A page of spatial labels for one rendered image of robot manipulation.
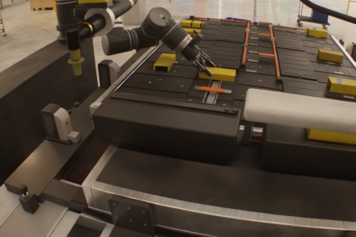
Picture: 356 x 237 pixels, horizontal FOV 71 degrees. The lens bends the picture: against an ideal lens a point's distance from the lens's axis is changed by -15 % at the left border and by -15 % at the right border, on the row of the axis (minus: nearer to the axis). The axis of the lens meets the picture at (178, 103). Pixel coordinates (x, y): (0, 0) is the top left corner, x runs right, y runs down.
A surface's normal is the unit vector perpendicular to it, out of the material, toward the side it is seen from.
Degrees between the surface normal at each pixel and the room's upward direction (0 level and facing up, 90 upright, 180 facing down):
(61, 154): 0
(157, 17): 49
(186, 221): 90
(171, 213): 90
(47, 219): 0
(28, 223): 0
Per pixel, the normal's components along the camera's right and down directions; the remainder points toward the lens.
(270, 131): 0.00, -0.87
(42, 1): -0.30, 0.47
